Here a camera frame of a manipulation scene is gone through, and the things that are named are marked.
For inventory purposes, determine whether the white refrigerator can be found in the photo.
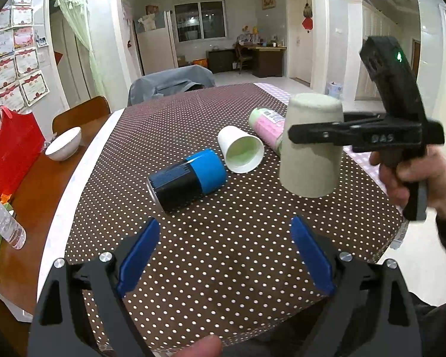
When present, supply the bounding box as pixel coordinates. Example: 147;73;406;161
135;10;178;76

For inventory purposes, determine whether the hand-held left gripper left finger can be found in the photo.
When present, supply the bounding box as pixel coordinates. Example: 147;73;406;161
28;217;161;357

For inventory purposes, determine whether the red wall ornament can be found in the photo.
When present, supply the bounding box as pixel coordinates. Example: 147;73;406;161
301;0;315;31

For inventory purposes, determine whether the dark desk chair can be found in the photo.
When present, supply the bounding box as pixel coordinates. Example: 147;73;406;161
234;43;254;74

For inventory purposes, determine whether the blue and black cup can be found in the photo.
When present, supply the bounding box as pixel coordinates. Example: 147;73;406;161
147;149;227;215

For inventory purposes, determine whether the group of wall certificates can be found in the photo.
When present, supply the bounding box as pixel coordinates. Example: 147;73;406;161
0;0;51;114

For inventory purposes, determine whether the white plastic bag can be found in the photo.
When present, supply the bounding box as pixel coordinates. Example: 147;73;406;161
326;81;345;100

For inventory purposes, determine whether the clear plastic bottle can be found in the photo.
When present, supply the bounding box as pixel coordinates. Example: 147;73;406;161
0;195;26;250

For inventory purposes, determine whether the beige paper cup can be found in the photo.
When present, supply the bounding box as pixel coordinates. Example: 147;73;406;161
278;93;343;198

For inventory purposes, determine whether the wooden chair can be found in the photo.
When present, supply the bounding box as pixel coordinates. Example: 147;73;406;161
51;95;112;133

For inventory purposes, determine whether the window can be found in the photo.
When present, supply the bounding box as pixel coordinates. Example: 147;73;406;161
173;1;227;42

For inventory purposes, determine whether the grey covered chair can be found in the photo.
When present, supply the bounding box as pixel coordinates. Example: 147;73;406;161
128;65;216;107

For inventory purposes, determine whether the person's dark clothing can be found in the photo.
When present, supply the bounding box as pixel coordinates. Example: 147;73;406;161
223;293;446;357

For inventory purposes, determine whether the white wardrobe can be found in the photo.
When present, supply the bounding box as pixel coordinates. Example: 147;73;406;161
347;0;399;101

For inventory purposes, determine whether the pink and green cup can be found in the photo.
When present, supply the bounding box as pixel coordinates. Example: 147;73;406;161
248;106;286;154

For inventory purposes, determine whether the person's left hand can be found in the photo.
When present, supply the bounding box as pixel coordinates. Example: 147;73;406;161
163;334;222;357

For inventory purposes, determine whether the white paper cup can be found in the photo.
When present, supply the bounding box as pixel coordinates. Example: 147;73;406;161
217;125;265;174

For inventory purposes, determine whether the dark wooden desk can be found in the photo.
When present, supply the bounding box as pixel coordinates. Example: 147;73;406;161
207;45;287;78

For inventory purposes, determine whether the brown dotted tablecloth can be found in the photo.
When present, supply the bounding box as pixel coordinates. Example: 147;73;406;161
64;82;405;353

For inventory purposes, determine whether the pale green curtain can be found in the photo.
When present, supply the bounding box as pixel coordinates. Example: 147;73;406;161
49;0;109;98

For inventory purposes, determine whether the white bowl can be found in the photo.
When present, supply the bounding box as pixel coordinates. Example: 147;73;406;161
45;126;83;162

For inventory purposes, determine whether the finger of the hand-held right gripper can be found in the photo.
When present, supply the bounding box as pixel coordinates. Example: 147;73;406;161
288;120;354;146
342;111;386;127

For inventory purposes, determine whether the person's right hand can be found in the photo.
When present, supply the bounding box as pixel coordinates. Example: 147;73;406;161
369;144;446;221

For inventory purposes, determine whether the red bag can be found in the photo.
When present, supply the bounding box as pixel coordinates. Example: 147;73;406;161
0;106;45;198

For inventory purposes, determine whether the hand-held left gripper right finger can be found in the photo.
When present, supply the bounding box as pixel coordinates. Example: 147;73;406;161
290;215;421;357

